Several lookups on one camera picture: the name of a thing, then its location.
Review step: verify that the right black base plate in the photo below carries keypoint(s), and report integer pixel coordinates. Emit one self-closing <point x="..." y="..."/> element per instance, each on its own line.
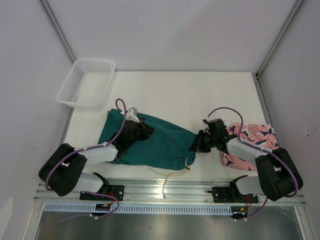
<point x="230" y="194"/>

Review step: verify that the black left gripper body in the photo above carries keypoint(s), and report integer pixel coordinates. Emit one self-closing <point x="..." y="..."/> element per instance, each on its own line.
<point x="138" y="133"/>

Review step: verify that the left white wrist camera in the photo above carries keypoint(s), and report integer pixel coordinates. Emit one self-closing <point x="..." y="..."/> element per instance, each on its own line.
<point x="131" y="115"/>

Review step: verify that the left aluminium frame post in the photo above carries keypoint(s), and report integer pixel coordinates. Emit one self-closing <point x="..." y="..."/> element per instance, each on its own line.
<point x="53" y="21"/>

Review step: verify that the aluminium frame post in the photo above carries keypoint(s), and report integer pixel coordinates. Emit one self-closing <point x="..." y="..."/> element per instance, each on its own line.
<point x="294" y="12"/>
<point x="53" y="21"/>

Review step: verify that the aluminium mounting rail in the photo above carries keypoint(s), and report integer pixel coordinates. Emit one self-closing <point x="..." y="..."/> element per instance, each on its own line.
<point x="175" y="191"/>

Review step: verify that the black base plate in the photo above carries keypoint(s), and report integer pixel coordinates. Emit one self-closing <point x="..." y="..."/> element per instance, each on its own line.
<point x="230" y="194"/>
<point x="116" y="191"/>

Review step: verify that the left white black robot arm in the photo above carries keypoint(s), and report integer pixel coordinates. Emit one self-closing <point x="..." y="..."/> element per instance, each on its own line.
<point x="63" y="171"/>

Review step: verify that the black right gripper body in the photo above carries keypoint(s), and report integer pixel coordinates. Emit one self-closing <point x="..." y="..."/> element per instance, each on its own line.
<point x="206" y="141"/>

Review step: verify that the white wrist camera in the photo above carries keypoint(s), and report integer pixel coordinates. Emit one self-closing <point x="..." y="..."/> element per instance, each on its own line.
<point x="206" y="120"/>
<point x="131" y="115"/>

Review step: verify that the right aluminium frame post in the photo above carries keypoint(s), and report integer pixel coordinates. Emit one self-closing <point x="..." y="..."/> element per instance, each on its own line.
<point x="294" y="12"/>

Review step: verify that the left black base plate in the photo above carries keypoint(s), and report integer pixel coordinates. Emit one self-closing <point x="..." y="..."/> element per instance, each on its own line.
<point x="116" y="191"/>

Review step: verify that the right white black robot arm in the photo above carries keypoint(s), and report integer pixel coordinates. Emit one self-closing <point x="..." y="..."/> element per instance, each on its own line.
<point x="277" y="175"/>

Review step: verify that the green shorts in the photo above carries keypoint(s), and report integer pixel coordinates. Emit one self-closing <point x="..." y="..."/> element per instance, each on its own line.
<point x="167" y="148"/>

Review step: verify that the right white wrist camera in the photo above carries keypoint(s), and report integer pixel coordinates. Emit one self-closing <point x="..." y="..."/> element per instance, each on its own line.
<point x="206" y="120"/>

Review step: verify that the white perforated cable tray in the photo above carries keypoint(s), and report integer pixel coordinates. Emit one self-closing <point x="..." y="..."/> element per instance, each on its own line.
<point x="132" y="208"/>

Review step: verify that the white plastic basket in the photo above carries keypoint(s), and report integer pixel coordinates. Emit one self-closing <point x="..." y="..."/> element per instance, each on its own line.
<point x="88" y="84"/>

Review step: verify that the pink shark print shorts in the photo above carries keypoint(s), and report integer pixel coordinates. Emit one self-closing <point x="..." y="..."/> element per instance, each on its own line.
<point x="260" y="135"/>

